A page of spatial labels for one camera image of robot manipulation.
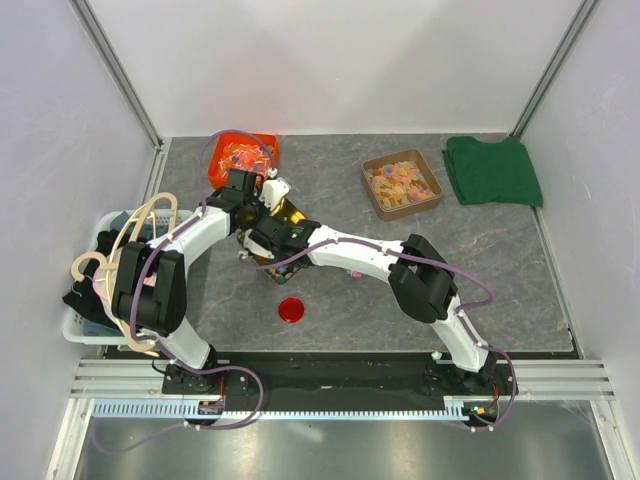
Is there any red jar lid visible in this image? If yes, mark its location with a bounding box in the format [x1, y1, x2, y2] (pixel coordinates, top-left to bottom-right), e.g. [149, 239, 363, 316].
[278, 297, 305, 323]

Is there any purple cable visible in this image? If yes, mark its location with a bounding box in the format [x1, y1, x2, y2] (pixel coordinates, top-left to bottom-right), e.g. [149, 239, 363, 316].
[254, 237, 519, 434]
[89, 129, 281, 454]

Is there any green folded cloth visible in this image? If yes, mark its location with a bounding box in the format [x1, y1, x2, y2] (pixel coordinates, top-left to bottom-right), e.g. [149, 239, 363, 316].
[442, 136, 543, 208]

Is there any star candy tin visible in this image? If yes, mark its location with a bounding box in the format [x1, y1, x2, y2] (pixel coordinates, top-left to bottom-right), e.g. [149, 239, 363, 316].
[236, 199, 312, 285]

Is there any brown gummy candy box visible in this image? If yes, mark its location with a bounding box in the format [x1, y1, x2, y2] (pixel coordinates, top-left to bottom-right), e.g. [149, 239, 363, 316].
[361, 149, 442, 222]

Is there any beige clothes hanger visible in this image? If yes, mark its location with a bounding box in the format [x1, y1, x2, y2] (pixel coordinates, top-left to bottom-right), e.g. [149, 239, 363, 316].
[69, 192, 179, 357]

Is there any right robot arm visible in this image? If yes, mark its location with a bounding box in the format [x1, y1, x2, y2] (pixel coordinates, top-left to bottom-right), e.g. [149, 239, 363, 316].
[242, 216, 497, 394]

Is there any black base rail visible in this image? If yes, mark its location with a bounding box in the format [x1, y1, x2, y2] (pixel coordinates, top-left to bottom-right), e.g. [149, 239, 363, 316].
[163, 351, 518, 398]

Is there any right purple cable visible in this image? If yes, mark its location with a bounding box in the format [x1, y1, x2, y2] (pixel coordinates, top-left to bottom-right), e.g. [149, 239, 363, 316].
[254, 237, 519, 434]

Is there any white laundry basket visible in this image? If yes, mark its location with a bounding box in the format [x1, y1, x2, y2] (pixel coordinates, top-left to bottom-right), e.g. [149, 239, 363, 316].
[62, 209, 192, 346]

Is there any clear glass jar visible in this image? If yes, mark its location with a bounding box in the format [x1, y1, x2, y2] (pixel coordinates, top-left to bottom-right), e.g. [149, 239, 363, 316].
[345, 270, 364, 279]

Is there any orange candy box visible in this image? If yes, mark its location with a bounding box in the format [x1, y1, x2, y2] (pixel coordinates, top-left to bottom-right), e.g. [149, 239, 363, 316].
[207, 133, 279, 189]

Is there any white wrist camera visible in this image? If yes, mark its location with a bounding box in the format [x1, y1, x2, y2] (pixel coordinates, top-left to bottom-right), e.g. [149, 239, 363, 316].
[238, 234, 274, 260]
[259, 168, 291, 211]

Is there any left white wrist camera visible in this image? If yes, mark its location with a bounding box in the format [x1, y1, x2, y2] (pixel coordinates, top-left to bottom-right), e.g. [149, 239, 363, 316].
[259, 168, 291, 211]

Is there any white cable duct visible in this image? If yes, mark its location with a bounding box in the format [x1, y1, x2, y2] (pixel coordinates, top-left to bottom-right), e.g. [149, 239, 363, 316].
[92, 398, 483, 421]

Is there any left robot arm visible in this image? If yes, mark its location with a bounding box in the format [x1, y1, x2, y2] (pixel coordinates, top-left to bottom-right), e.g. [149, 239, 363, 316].
[110, 169, 290, 393]

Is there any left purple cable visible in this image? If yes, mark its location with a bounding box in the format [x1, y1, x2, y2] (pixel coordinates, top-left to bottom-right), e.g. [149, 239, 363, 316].
[89, 129, 281, 454]

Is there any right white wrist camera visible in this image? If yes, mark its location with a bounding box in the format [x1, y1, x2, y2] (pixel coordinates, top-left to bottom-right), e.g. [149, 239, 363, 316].
[238, 234, 274, 260]

